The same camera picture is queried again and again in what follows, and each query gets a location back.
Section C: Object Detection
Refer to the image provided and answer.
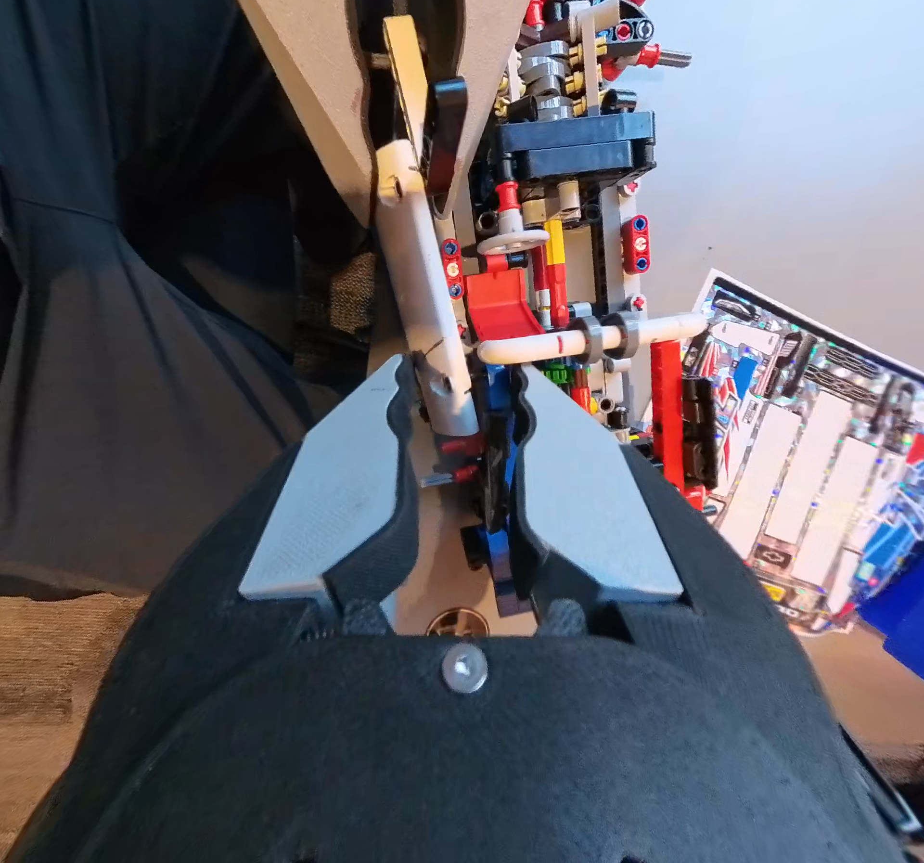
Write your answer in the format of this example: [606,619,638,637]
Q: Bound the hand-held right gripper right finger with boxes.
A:
[507,363,687,607]

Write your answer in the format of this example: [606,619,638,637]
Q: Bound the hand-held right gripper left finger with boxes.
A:
[237,354,421,615]

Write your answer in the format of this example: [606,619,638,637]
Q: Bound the toy brick car model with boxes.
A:
[372,0,723,618]

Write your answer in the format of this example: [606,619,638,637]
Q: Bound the shiny sticker sheet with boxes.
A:
[679,269,924,636]

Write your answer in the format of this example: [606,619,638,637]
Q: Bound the person's grey pants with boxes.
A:
[0,0,384,600]

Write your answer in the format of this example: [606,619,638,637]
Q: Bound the blue plastic bin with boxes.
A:
[855,567,924,662]

